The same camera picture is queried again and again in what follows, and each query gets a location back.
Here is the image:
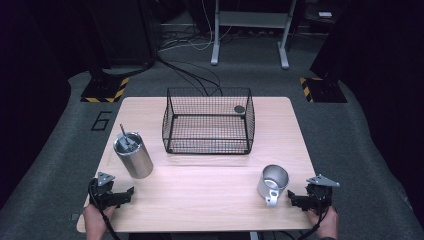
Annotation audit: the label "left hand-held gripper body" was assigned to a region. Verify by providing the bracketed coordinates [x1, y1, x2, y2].
[88, 171, 116, 210]

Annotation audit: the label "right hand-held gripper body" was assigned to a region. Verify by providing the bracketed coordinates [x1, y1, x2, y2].
[306, 173, 340, 213]

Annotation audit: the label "steel mug with handle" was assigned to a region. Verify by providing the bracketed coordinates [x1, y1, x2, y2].
[256, 163, 290, 208]

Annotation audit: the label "tall steel tumbler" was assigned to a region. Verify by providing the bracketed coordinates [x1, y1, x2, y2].
[113, 131, 154, 180]

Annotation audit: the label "metal straw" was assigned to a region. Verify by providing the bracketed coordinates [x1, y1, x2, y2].
[119, 123, 132, 146]

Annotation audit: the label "black wire mesh basket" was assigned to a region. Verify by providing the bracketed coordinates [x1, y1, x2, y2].
[161, 87, 256, 155]

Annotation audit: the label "person's left hand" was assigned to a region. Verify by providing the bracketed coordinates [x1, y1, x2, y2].
[82, 203, 118, 240]

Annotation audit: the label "person's right hand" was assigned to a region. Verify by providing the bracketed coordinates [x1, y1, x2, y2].
[307, 207, 339, 239]

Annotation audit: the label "black stand with striped base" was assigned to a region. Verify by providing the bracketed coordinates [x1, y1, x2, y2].
[80, 0, 130, 104]
[299, 0, 348, 104]

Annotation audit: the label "dark curtain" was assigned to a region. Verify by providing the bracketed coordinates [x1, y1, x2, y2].
[309, 0, 424, 218]
[0, 0, 73, 209]

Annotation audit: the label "black cabinet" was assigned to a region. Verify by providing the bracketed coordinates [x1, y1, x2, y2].
[86, 0, 158, 68]

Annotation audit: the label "left hand-held gripper black cable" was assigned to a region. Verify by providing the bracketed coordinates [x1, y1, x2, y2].
[87, 179, 122, 240]

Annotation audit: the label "hand-held gripper black cable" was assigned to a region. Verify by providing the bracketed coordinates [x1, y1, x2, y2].
[297, 206, 329, 240]
[87, 179, 122, 240]

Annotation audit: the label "right hand-held gripper black cable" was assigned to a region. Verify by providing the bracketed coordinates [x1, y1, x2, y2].
[297, 206, 329, 240]

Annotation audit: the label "black floor cables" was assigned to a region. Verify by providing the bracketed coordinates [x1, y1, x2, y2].
[156, 56, 224, 98]

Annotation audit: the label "white desk frame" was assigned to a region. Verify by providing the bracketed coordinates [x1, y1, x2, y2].
[210, 0, 298, 70]

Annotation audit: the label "white floor cable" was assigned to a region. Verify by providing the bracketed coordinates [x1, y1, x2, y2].
[159, 0, 234, 53]

